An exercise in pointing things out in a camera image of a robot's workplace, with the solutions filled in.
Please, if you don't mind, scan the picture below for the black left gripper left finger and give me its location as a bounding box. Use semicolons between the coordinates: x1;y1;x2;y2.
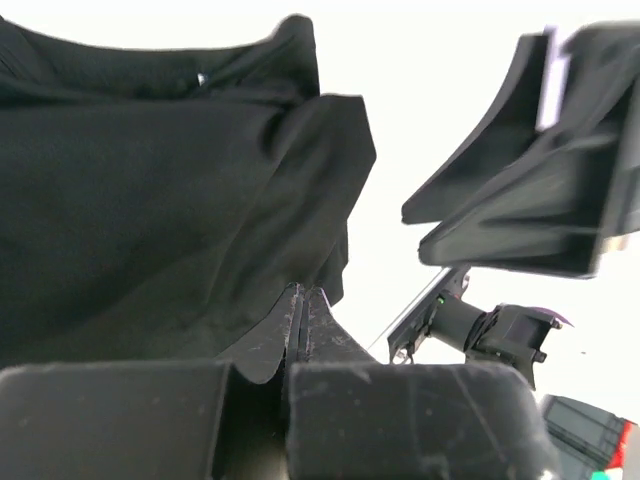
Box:
1;286;303;479

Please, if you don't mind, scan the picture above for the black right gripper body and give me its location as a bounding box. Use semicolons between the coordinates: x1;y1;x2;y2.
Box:
549;23;639;250

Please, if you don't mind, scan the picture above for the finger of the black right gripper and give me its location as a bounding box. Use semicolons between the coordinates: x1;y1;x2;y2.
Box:
401;33;549;224
419;127;620;277

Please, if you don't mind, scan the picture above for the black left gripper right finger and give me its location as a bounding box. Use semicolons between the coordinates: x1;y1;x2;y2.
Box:
282;284;561;480

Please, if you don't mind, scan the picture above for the black t-shirt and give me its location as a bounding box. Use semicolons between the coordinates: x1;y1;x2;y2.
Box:
1;15;376;365

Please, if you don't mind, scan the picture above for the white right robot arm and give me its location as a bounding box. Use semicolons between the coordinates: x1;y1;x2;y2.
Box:
387;22;639;378

